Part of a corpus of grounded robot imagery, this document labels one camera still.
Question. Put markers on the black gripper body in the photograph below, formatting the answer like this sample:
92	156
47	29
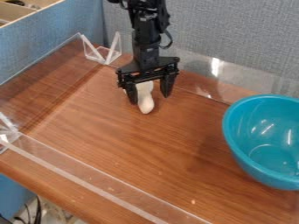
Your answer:
147	66

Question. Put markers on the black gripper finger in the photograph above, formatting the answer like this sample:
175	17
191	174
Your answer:
167	81
131	92

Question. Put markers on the white plush mushroom toy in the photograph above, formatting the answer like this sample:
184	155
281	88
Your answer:
146	102

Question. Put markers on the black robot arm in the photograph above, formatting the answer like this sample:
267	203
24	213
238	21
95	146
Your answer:
150	20

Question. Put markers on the blue plastic bowl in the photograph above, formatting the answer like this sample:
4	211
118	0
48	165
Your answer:
260	129

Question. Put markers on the clear acrylic back barrier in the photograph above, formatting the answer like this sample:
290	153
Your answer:
224	81

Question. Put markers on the clear acrylic barrier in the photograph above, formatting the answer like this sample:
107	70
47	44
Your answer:
56	56
138	201
224	81

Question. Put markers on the clear acrylic left barrier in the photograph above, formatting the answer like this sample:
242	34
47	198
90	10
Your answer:
56	56

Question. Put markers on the clear acrylic front barrier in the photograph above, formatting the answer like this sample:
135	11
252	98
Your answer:
138	201

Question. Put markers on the wooden shelf box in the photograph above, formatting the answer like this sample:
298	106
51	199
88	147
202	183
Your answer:
15	10

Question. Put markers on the clear acrylic corner bracket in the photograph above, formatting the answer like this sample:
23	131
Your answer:
100	54

